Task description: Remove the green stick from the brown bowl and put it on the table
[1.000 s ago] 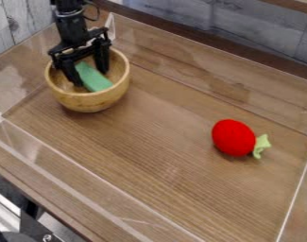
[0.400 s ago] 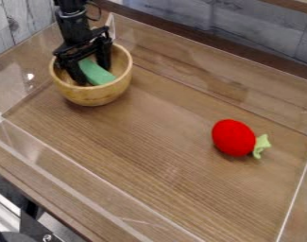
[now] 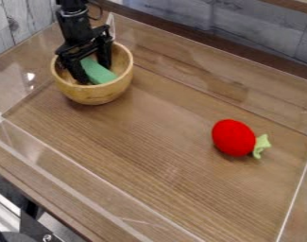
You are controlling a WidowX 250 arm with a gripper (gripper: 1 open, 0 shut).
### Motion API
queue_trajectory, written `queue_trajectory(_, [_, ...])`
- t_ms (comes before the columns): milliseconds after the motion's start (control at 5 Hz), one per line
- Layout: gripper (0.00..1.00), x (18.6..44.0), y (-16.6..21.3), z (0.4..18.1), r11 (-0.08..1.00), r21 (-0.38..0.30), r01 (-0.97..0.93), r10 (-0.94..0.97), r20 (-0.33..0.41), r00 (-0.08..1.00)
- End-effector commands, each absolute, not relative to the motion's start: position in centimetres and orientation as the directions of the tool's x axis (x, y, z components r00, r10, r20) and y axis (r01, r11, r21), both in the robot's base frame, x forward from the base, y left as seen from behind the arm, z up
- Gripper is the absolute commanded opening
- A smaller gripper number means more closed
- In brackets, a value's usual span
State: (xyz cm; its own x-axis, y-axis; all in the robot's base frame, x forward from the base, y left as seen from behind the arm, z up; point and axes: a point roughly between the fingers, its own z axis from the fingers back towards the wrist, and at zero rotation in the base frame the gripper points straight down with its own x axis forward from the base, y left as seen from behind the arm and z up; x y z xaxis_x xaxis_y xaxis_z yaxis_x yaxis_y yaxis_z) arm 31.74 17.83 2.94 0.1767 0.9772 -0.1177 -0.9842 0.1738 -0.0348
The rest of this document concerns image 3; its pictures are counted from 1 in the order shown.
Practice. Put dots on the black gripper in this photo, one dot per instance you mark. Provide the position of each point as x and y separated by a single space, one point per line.
83 39

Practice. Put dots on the green rectangular stick block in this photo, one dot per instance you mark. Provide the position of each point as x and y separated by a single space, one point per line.
98 74

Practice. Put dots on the brown wooden bowl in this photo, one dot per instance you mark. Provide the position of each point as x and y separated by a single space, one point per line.
106 84

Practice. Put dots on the red knitted strawberry toy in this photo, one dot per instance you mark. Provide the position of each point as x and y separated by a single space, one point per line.
235 139

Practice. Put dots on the clear acrylic corner bracket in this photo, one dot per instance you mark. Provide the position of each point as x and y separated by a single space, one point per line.
110 22

